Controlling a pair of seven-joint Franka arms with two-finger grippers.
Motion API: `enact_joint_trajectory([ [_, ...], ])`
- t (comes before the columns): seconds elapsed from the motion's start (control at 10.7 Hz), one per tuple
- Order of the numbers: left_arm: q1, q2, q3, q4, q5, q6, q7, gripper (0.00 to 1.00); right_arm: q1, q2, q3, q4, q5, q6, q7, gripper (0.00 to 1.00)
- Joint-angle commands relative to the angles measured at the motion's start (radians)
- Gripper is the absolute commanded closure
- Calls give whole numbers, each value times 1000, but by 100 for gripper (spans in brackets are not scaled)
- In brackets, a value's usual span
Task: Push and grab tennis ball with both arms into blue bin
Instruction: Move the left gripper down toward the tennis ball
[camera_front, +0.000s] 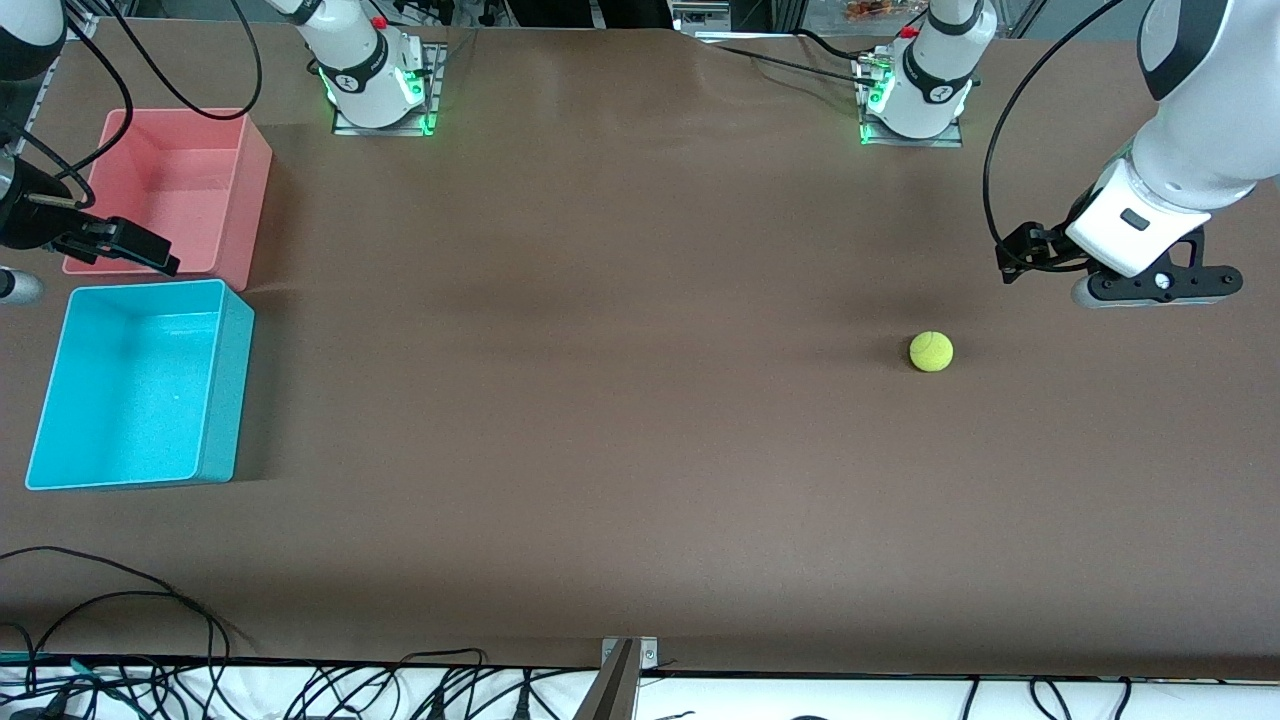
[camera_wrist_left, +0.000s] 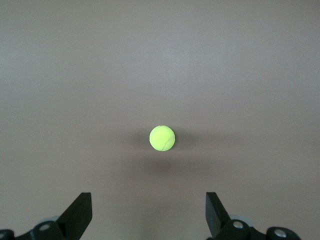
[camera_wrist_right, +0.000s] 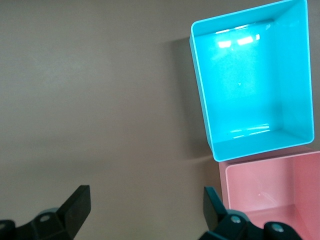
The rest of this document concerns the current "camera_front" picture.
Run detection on yellow tennis ball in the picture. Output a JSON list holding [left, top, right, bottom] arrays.
[[909, 331, 954, 373]]

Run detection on pink plastic bin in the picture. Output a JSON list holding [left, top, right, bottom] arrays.
[[62, 108, 273, 292]]

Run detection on blue plastic bin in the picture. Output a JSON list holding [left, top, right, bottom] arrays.
[[25, 279, 255, 491]]

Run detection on dark grey metal bar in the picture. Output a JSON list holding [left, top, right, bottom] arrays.
[[572, 640, 641, 720]]

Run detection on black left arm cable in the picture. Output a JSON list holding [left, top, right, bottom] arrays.
[[983, 0, 1131, 251]]

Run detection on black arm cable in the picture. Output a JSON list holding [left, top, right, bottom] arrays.
[[0, 0, 264, 211], [983, 0, 1131, 251]]

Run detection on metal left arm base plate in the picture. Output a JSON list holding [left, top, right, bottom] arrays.
[[857, 55, 964, 149]]

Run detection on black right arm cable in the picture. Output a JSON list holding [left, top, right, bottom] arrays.
[[0, 0, 264, 211]]

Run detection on black base power cable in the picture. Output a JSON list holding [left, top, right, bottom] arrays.
[[715, 28, 883, 87]]

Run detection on long looping black cable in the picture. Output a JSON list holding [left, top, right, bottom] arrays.
[[0, 546, 233, 691]]

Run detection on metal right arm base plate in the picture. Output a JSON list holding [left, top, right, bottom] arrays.
[[332, 44, 443, 137]]

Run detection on teal cable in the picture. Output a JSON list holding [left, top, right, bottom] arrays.
[[0, 650, 151, 701]]

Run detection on short black cable bundle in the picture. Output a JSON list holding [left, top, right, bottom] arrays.
[[960, 676, 1133, 720]]

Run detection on tangled black cable bundle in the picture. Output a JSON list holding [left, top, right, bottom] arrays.
[[295, 648, 561, 720]]

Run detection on small silver metal bracket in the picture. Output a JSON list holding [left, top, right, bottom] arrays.
[[600, 637, 659, 669]]

